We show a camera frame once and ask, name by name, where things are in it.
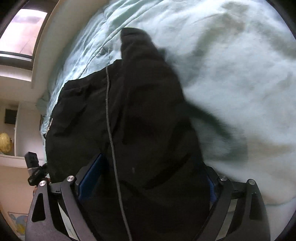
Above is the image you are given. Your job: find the yellow globe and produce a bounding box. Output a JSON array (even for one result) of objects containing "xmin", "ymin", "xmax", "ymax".
[{"xmin": 0, "ymin": 133, "xmax": 13, "ymax": 154}]

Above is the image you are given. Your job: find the wall map poster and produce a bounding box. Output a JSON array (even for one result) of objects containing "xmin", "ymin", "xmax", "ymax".
[{"xmin": 8, "ymin": 212, "xmax": 28, "ymax": 240}]

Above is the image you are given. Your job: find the light green quilt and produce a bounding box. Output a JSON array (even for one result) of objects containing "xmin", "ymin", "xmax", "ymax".
[{"xmin": 38, "ymin": 1, "xmax": 295, "ymax": 240}]

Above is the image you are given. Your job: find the black jacket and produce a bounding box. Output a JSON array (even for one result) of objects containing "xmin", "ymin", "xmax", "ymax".
[{"xmin": 45, "ymin": 27, "xmax": 232, "ymax": 241}]

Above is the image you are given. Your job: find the window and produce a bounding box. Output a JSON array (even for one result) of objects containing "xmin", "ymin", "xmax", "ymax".
[{"xmin": 1, "ymin": 8, "xmax": 48, "ymax": 70}]

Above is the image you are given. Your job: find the white shelf unit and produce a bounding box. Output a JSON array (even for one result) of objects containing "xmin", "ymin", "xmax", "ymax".
[{"xmin": 1, "ymin": 99, "xmax": 45, "ymax": 168}]

